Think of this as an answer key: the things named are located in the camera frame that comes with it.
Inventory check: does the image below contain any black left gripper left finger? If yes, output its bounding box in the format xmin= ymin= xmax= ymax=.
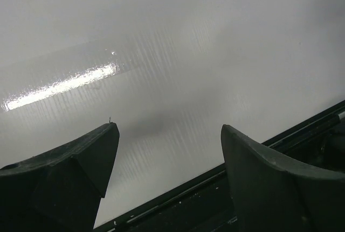
xmin=1 ymin=122 xmax=120 ymax=231

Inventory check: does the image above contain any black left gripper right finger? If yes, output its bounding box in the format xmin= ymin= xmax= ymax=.
xmin=221 ymin=125 xmax=344 ymax=231

